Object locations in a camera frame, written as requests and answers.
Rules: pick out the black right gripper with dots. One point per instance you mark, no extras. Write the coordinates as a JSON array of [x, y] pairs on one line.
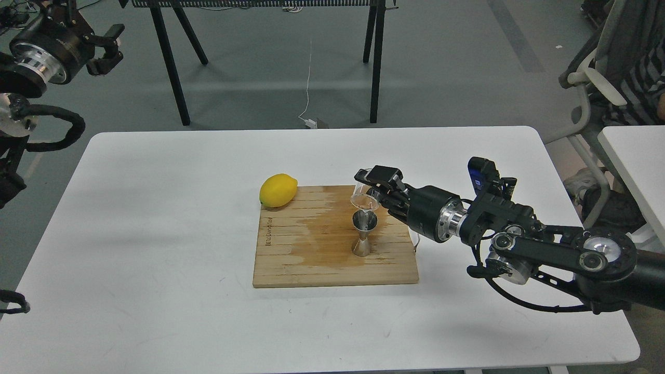
[[432, 212]]

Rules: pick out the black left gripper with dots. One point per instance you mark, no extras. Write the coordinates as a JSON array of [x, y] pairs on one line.
[[52, 48]]

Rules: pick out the clear glass cup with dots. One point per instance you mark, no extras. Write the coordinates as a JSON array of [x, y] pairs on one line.
[[365, 197]]

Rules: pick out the steel double jigger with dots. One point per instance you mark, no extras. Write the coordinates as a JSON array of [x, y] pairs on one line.
[[364, 222]]

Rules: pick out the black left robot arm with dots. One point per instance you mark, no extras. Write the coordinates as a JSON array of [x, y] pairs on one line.
[[19, 118]]

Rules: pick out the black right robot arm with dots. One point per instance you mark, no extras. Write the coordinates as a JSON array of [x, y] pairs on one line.
[[599, 266]]

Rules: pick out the wooden cutting board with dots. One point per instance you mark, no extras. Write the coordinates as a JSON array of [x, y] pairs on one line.
[[308, 243]]

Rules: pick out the yellow lemon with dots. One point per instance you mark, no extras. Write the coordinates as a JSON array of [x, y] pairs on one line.
[[278, 190]]

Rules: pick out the white grey office chair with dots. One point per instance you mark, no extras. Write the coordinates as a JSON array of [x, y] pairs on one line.
[[598, 189]]

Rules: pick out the person in striped shirt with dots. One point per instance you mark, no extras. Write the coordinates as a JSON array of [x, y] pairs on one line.
[[631, 52]]

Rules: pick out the black metal table frame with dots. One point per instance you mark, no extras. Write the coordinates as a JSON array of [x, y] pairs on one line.
[[373, 43]]

